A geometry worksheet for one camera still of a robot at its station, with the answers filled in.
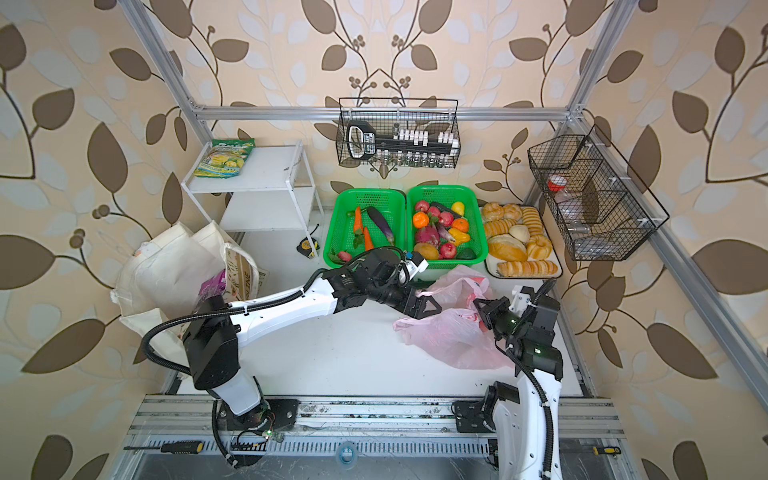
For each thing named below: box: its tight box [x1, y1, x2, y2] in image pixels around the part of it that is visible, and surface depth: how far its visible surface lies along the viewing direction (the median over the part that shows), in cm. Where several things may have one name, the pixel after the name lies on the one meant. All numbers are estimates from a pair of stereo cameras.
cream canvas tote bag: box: [110, 221, 268, 368], surface depth 79 cm
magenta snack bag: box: [198, 268, 227, 302], surface depth 87 cm
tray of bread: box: [480, 202, 563, 279], surface depth 106 cm
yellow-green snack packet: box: [194, 138, 256, 178], surface depth 86 cm
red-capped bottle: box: [547, 174, 586, 221], surface depth 84 cm
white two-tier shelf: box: [181, 139, 325, 257], surface depth 86 cm
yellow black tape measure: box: [296, 237, 320, 259], surface depth 107 cm
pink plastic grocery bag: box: [393, 266, 515, 370], surface depth 76 cm
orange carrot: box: [354, 206, 363, 234], surface depth 117 cm
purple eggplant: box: [367, 206, 394, 245], surface depth 115 cm
